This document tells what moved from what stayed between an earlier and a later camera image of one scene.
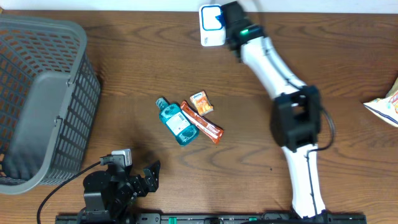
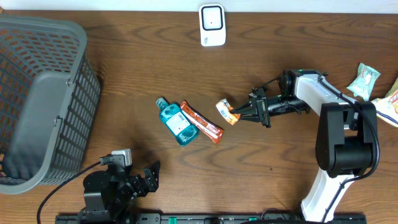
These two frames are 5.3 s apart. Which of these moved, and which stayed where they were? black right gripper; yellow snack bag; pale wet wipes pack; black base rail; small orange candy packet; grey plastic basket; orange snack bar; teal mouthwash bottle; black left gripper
Moved: small orange candy packet; pale wet wipes pack; black right gripper
Stayed: black base rail; orange snack bar; yellow snack bag; grey plastic basket; black left gripper; teal mouthwash bottle
